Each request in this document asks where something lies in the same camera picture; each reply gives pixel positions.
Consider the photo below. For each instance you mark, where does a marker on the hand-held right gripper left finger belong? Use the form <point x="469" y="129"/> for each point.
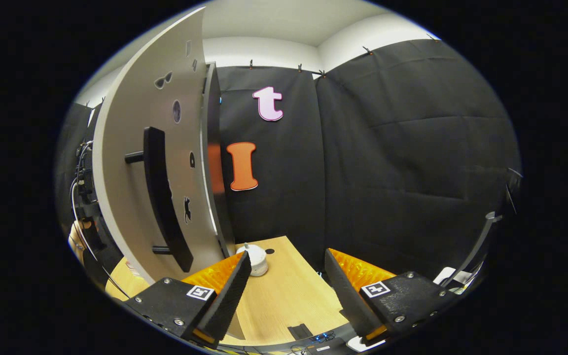
<point x="227" y="301"/>

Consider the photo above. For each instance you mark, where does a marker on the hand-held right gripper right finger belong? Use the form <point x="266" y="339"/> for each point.
<point x="345" y="296"/>

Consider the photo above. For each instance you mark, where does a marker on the beige cabinet door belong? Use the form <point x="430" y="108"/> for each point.
<point x="116" y="123"/>

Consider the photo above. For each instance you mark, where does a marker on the black rectangular block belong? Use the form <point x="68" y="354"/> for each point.
<point x="300" y="331"/>

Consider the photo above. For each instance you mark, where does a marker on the black backdrop cloth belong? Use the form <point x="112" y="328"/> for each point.
<point x="412" y="148"/>

